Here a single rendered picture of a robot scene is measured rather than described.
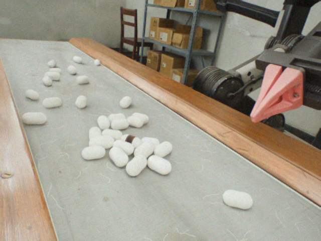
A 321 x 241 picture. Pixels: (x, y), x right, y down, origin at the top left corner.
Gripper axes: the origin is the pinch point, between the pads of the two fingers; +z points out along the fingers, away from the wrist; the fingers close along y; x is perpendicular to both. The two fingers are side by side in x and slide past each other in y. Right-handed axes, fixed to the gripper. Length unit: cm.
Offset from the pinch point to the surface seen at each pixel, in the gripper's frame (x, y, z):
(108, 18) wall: 118, -452, -123
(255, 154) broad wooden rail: 8.7, -0.3, 1.8
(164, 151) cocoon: -0.5, -6.7, 12.5
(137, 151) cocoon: -3.4, -8.0, 15.4
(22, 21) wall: 40, -457, 2
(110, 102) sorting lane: 1.3, -30.4, 12.1
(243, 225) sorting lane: 1.5, 7.4, 12.5
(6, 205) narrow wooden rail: -14.1, -4.1, 27.4
